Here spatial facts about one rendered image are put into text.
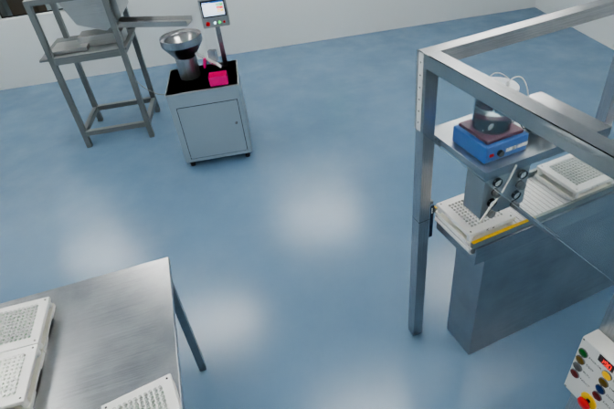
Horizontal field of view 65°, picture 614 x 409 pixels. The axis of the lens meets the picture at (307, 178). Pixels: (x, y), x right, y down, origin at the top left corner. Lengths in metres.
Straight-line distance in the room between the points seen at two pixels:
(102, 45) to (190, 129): 1.29
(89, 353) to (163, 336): 0.29
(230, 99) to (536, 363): 2.98
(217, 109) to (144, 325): 2.50
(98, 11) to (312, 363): 3.57
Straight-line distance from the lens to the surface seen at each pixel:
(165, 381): 1.90
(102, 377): 2.11
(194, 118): 4.33
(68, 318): 2.38
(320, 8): 6.91
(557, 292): 3.11
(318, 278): 3.30
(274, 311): 3.17
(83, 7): 4.96
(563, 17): 2.31
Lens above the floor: 2.46
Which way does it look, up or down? 36 degrees down
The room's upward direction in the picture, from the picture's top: 7 degrees counter-clockwise
